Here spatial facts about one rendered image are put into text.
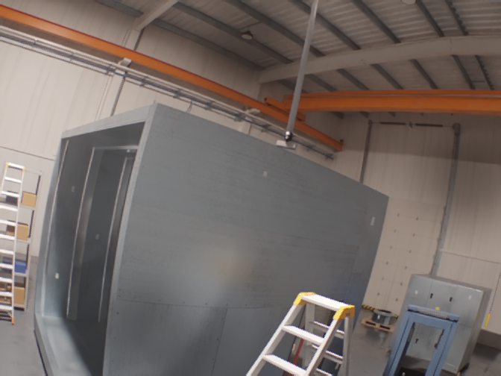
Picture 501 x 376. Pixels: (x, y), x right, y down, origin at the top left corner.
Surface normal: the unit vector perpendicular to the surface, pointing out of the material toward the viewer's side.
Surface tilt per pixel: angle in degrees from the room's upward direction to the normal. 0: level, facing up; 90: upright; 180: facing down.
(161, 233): 90
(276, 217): 90
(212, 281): 90
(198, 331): 90
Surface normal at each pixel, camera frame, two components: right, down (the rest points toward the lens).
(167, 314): 0.63, 0.12
